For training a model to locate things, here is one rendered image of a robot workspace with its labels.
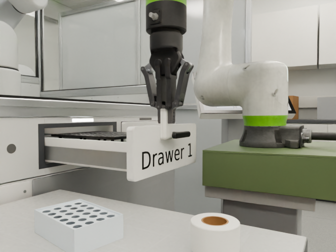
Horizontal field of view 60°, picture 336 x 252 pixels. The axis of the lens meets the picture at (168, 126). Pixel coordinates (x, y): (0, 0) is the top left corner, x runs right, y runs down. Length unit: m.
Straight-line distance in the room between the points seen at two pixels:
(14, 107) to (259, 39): 3.60
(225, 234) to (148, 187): 0.78
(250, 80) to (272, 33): 3.22
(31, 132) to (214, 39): 0.60
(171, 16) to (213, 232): 0.44
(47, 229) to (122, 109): 0.60
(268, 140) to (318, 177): 0.18
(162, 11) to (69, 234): 0.46
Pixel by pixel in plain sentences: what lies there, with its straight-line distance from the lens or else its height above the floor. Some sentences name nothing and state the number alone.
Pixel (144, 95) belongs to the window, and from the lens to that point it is 1.14.
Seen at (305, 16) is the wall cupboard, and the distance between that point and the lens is 4.08.
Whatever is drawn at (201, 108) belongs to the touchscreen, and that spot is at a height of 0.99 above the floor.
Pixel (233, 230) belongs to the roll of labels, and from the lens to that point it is 0.42.
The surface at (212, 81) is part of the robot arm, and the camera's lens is 0.91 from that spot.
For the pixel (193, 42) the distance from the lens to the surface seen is 2.54.
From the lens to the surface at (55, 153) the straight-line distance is 0.77.
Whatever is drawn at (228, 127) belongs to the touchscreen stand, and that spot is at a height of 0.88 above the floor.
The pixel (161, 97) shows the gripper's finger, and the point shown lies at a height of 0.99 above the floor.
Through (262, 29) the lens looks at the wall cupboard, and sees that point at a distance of 4.11.
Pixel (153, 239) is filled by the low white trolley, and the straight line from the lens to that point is 0.48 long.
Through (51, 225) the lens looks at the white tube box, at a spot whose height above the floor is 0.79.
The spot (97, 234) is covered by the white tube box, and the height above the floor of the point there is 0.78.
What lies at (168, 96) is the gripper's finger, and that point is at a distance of 0.65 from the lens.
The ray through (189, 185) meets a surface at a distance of 2.55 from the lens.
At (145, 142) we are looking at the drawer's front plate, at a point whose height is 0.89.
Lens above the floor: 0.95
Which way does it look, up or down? 2 degrees down
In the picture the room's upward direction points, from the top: straight up
